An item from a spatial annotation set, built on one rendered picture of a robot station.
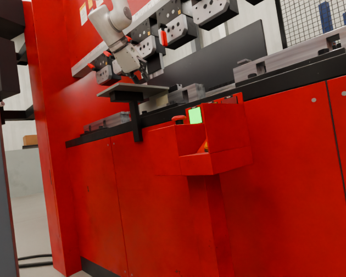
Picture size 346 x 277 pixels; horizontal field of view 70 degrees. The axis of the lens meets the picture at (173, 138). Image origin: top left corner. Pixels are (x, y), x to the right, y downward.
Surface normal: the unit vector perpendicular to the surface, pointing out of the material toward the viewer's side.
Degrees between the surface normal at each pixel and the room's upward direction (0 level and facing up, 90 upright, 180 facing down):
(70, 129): 90
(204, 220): 90
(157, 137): 90
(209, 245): 90
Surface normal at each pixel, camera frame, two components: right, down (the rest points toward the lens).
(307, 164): -0.71, 0.07
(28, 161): 0.52, -0.11
